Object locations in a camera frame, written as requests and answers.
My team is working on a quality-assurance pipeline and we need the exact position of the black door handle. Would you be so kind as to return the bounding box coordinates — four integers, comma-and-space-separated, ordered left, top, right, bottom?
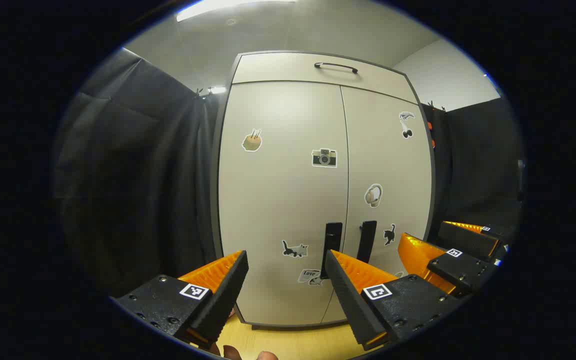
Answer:
356, 220, 378, 264
320, 222, 344, 280

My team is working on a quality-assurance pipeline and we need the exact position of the grey double-door shoe cabinet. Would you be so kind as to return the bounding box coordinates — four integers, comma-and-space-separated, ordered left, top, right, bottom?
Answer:
209, 50, 437, 331

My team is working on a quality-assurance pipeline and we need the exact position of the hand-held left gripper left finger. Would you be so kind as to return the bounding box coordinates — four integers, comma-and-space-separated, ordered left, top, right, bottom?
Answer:
114, 249, 250, 350

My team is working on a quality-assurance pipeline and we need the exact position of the beige cabinet drawer front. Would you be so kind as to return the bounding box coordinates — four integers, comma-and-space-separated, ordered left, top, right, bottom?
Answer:
231, 51, 419, 105

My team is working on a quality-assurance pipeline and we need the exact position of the cabinet door with camera sticker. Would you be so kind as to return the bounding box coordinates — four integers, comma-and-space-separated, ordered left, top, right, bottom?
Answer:
218, 81, 350, 326

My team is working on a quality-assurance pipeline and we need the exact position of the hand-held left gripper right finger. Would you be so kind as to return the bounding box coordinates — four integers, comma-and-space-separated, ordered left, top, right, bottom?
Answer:
324, 249, 463, 352

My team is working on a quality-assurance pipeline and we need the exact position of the ceiling light strip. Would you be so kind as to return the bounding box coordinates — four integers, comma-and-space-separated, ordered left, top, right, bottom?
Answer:
175, 0, 299, 23

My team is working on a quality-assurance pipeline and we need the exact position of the cabinet door with headphone sticker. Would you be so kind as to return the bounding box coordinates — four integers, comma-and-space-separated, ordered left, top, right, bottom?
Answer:
321, 85, 435, 323

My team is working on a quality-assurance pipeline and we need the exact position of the black drawer handle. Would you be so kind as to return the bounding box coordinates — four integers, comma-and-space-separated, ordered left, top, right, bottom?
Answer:
314, 62, 359, 75

